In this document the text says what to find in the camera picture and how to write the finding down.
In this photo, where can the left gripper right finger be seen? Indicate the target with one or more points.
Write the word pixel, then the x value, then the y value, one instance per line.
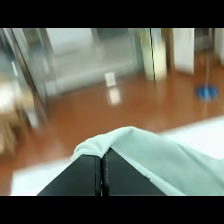
pixel 128 176

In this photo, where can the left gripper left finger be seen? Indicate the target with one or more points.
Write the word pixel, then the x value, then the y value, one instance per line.
pixel 78 178

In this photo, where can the pale green T-shirt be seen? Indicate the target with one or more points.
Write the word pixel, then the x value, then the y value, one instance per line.
pixel 166 160

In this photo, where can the blue mop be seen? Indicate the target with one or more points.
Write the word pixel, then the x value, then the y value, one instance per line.
pixel 206 92

